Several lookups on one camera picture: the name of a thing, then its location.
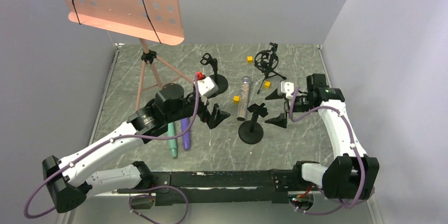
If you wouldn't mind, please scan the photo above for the purple microphone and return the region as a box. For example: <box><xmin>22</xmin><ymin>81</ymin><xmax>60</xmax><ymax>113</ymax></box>
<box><xmin>181</xmin><ymin>118</ymin><xmax>191</xmax><ymax>151</ymax></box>

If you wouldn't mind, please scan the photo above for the black round-base clamp stand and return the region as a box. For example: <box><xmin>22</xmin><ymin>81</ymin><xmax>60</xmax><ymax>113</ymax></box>
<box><xmin>238</xmin><ymin>102</ymin><xmax>268</xmax><ymax>145</ymax></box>

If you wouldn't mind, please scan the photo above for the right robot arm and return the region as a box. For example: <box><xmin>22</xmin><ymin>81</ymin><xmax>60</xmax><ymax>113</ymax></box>
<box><xmin>265</xmin><ymin>73</ymin><xmax>379</xmax><ymax>208</ymax></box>

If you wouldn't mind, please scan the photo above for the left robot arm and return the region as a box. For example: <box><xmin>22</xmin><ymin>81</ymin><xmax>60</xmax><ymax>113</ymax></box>
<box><xmin>42</xmin><ymin>78</ymin><xmax>230</xmax><ymax>213</ymax></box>

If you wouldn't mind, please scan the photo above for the black round-base clip stand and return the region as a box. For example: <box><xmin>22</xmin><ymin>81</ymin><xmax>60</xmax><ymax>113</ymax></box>
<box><xmin>200</xmin><ymin>53</ymin><xmax>228</xmax><ymax>98</ymax></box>

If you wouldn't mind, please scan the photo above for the pink perforated music stand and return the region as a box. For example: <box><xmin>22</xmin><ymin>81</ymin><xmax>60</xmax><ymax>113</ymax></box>
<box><xmin>64</xmin><ymin>0</ymin><xmax>184</xmax><ymax>53</ymax></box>

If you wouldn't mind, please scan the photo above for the yellow cube middle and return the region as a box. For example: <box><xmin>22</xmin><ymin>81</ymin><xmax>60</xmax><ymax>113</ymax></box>
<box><xmin>264</xmin><ymin>81</ymin><xmax>271</xmax><ymax>89</ymax></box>

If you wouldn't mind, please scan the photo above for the glitter silver microphone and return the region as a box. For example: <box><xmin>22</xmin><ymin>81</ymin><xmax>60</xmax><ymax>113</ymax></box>
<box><xmin>237</xmin><ymin>76</ymin><xmax>251</xmax><ymax>121</ymax></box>

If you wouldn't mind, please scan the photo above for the mint green microphone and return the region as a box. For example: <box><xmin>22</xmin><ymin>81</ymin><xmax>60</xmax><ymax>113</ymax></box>
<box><xmin>167</xmin><ymin>122</ymin><xmax>178</xmax><ymax>159</ymax></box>

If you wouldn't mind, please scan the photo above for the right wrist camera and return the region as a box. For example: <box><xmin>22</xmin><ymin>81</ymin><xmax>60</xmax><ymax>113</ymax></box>
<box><xmin>277</xmin><ymin>80</ymin><xmax>296</xmax><ymax>100</ymax></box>

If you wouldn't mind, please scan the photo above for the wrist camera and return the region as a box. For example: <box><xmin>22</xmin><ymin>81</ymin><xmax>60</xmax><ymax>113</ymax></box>
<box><xmin>277</xmin><ymin>80</ymin><xmax>296</xmax><ymax>100</ymax></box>
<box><xmin>195</xmin><ymin>72</ymin><xmax>219</xmax><ymax>98</ymax></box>

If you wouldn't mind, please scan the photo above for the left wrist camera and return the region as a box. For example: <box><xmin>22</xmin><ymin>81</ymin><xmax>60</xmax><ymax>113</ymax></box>
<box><xmin>195</xmin><ymin>72</ymin><xmax>219</xmax><ymax>98</ymax></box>

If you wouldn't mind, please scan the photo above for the black shock mount tripod stand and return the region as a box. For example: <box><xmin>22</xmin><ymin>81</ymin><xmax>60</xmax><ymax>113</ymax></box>
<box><xmin>254</xmin><ymin>42</ymin><xmax>287</xmax><ymax>94</ymax></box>

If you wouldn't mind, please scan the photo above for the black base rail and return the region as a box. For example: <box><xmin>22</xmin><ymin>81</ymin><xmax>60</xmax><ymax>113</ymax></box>
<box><xmin>117</xmin><ymin>168</ymin><xmax>316</xmax><ymax>206</ymax></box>

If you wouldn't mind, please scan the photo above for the aluminium table frame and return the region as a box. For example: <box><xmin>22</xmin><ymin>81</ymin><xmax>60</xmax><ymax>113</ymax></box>
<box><xmin>55</xmin><ymin>43</ymin><xmax>125</xmax><ymax>224</ymax></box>

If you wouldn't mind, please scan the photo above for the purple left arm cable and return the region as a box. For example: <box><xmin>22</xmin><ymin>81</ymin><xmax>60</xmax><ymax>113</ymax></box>
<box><xmin>23</xmin><ymin>73</ymin><xmax>202</xmax><ymax>224</ymax></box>

